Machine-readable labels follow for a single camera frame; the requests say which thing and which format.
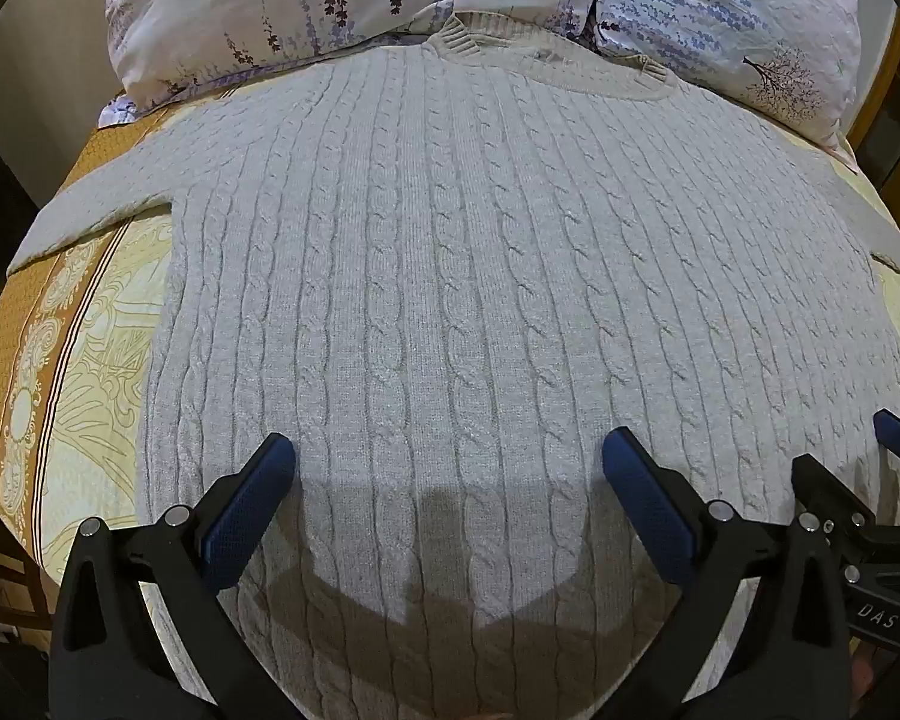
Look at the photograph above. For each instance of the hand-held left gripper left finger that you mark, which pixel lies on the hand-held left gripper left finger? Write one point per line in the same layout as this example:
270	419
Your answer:
247	514

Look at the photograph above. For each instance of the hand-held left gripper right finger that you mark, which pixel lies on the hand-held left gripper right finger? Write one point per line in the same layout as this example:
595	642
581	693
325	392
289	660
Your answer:
645	502

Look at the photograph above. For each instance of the yellow patterned bedspread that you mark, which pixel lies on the yellow patterned bedspread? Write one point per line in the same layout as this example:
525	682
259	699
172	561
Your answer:
67	390

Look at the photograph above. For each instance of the wooden chair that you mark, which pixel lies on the wooden chair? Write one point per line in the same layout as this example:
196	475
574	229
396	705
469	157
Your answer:
0	585

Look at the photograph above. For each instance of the white pillow with blue flowers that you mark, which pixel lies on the white pillow with blue flowers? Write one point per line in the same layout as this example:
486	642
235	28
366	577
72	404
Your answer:
735	15

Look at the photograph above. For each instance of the white pillow with purple sprigs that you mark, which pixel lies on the white pillow with purple sprigs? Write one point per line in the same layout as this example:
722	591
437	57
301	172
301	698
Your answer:
270	0

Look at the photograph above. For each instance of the wooden bed frame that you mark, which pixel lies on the wooden bed frame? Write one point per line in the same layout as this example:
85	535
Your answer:
892	112

